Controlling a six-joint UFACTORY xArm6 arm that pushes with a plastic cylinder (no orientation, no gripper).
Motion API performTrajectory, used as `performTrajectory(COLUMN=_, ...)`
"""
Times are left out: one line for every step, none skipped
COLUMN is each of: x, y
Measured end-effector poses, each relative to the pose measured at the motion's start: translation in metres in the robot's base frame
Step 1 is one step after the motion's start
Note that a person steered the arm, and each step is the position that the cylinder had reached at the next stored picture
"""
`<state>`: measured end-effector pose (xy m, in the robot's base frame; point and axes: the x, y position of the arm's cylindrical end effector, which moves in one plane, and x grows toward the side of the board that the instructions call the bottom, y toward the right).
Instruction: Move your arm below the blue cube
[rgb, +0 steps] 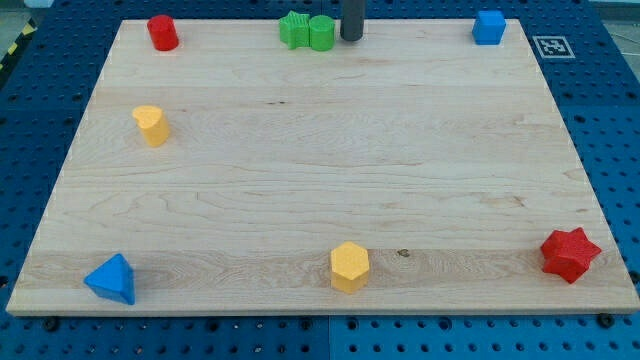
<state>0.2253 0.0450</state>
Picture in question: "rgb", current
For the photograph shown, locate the blue cube block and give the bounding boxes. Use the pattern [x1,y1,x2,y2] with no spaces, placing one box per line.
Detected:
[472,10,507,45]

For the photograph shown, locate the yellow hexagon block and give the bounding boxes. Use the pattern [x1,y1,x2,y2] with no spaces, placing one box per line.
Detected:
[330,241,370,294]

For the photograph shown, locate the wooden board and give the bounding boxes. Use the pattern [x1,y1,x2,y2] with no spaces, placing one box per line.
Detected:
[7,19,639,317]

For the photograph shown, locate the green cylinder block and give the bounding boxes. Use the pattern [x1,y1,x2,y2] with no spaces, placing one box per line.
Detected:
[309,15,335,51]

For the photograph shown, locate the green star block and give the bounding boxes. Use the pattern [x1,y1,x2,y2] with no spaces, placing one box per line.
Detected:
[278,11,310,50]

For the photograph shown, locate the yellow heart block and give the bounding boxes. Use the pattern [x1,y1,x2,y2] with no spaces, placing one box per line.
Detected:
[132,105,170,147]

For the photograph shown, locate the red cylinder block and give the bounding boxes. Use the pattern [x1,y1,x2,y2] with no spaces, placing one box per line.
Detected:
[147,14,179,51]

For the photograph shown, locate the blue triangle block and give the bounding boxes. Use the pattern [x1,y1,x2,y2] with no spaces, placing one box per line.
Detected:
[84,253,135,305]

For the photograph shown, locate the red star block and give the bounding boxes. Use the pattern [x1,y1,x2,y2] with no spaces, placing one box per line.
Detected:
[540,227,602,284]

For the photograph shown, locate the white fiducial marker tag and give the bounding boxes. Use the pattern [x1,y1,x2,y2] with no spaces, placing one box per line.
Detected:
[532,35,575,59]

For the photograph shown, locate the black bolt left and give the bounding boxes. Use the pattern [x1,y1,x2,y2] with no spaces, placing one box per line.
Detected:
[42,316,60,332]

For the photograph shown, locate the black bolt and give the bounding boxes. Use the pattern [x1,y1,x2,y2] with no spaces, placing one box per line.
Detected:
[42,316,60,332]
[596,313,615,329]

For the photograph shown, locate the black bolt right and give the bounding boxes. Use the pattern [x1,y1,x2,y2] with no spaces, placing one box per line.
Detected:
[596,313,615,329]

